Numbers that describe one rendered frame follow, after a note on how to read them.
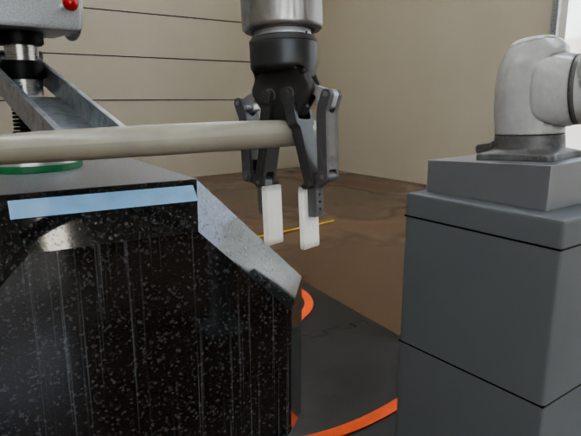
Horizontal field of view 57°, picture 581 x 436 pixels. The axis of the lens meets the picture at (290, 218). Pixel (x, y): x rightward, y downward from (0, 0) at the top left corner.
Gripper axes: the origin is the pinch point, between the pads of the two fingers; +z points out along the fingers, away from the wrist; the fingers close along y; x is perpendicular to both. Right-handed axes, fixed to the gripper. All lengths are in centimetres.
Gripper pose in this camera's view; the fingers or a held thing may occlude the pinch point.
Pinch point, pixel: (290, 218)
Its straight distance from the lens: 62.2
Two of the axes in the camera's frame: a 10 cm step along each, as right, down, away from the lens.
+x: -5.9, 1.4, -8.0
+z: 0.4, 9.9, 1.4
